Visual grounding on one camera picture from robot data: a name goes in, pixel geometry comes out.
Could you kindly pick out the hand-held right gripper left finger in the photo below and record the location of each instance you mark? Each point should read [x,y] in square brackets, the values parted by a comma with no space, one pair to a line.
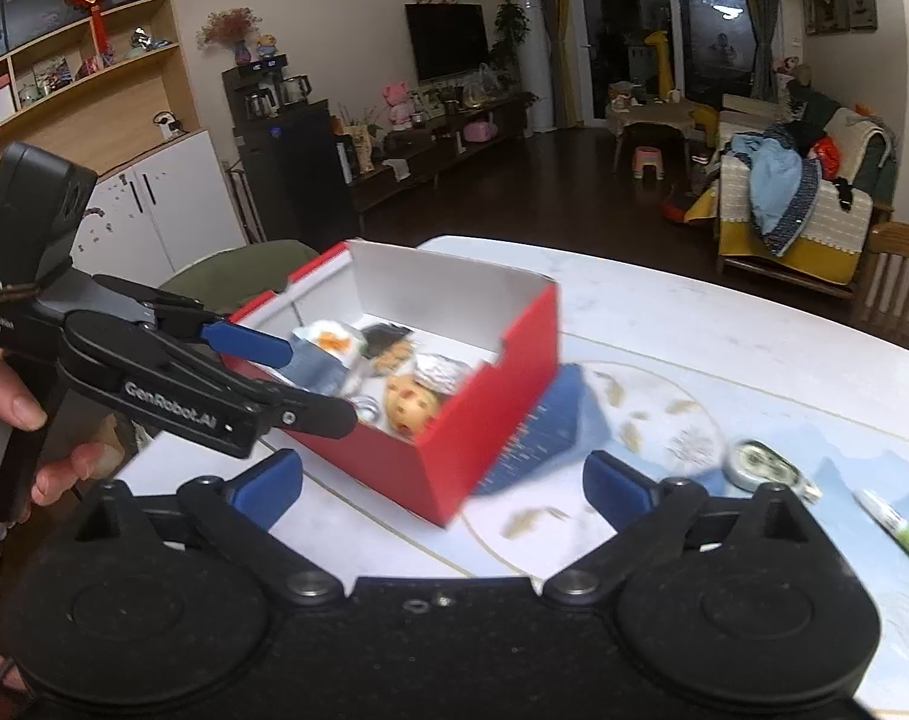
[267,484]

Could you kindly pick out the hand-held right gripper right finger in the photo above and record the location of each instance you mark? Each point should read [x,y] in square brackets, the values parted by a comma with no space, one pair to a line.
[619,484]

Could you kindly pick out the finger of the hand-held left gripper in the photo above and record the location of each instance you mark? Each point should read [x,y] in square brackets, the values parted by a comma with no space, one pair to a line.
[312,414]
[248,343]

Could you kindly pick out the clear bag of biscuit sticks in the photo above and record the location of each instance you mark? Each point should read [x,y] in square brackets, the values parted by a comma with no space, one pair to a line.
[396,356]

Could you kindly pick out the red cardboard box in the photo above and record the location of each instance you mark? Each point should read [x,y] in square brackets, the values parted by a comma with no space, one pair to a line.
[484,420]

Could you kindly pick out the person's left hand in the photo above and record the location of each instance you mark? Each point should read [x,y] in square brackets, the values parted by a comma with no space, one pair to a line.
[12,390]

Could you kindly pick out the green chair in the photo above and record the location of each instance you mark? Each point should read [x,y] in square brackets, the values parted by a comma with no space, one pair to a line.
[229,266]

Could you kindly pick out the blue printed envelope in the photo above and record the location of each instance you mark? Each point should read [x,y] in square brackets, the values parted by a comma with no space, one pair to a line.
[552,420]

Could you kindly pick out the yellow ball with holes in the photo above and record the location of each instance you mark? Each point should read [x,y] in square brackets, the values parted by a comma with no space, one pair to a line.
[413,403]

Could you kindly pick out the foil wrapped ball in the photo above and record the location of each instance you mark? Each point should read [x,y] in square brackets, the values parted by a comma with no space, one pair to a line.
[443,371]

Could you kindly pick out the correction tape dispenser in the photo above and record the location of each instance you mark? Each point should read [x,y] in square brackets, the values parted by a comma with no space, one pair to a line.
[762,465]

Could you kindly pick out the white cabinet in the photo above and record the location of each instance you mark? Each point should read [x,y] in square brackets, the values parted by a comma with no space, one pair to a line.
[169,210]

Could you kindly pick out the black drinks machine cabinet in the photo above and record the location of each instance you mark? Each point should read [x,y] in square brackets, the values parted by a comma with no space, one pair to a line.
[297,165]

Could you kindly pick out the dark tv stand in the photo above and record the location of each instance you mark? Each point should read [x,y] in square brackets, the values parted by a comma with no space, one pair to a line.
[439,154]

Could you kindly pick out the pink plush toy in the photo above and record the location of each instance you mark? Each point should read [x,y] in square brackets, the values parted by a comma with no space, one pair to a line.
[398,103]

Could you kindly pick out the white and green pen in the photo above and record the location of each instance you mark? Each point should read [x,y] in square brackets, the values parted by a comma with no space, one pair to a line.
[900,532]

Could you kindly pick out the vase of dried flowers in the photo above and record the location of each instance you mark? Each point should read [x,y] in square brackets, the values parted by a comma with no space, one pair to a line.
[233,34]

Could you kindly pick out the pink bag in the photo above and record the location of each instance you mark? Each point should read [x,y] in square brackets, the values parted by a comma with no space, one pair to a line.
[479,131]

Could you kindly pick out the pink plastic stool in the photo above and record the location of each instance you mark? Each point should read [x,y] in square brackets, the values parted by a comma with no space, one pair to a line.
[649,161]

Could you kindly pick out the sofa with yellow cover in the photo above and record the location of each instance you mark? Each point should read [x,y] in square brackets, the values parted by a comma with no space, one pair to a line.
[837,232]

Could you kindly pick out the pile of blue clothes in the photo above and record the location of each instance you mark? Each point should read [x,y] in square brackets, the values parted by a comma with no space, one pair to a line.
[784,180]

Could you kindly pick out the wooden chair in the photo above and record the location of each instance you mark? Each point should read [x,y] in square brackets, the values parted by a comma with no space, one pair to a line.
[900,277]

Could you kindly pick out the flat screen television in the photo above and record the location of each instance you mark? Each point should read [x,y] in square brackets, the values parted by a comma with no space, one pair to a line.
[448,41]

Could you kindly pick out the small low table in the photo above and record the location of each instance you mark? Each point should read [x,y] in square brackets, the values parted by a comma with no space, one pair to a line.
[660,116]

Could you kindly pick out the white tower air conditioner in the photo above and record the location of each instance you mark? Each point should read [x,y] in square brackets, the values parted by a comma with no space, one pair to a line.
[535,52]

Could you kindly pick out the green potted plant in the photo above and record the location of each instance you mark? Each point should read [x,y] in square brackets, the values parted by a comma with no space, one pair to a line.
[510,26]

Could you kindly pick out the yellow giraffe toy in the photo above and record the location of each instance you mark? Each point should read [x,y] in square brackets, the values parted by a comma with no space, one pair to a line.
[658,60]

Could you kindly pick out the wooden wall shelf unit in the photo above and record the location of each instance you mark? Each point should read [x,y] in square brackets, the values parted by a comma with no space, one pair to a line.
[64,75]

